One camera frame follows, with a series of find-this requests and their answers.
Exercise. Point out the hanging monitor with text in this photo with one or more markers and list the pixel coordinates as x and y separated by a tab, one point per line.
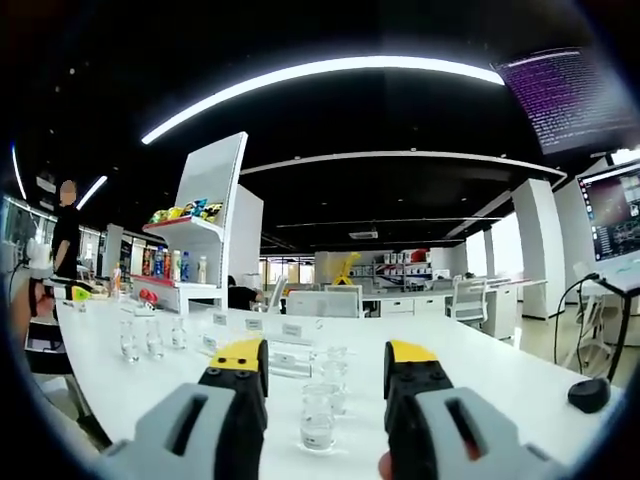
565	100

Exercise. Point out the row of drink bottles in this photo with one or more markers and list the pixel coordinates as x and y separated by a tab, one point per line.
172	264

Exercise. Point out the ceiling air conditioner unit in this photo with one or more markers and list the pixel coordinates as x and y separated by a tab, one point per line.
363	234

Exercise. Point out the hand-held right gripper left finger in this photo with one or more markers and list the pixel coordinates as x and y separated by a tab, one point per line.
200	430

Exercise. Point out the clear acrylic reagent rack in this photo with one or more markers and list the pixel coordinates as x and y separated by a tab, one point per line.
287	357

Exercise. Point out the yellow machine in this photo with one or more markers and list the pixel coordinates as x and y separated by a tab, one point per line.
345	270

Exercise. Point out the pile of snack bags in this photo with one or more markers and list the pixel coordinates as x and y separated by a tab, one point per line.
187	210

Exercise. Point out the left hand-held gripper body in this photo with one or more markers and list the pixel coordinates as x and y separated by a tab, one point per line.
39	257

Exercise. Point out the red round objects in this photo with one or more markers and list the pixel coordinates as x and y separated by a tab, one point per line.
148	296

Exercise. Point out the black round puck device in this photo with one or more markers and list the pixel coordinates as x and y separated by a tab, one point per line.
589	395

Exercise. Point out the desktop monitor screen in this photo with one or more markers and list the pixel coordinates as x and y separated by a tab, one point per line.
611	220

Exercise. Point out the clear chemical reagent bottle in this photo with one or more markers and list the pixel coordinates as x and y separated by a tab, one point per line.
178	334
339	353
154	340
334	374
129	342
317	420

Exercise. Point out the white display shelf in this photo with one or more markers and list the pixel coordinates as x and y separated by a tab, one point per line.
210	200

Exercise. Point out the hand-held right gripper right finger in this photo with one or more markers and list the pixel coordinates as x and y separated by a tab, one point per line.
440	425

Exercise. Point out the orange drink bottle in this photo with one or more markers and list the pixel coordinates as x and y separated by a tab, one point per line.
116	281

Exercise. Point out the curved ceiling light strip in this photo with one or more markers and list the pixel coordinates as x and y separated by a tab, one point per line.
310	72

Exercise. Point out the person's right hand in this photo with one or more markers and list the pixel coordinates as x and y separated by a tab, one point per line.
385	467

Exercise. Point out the background storage shelf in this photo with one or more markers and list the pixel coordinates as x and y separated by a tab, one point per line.
400	270

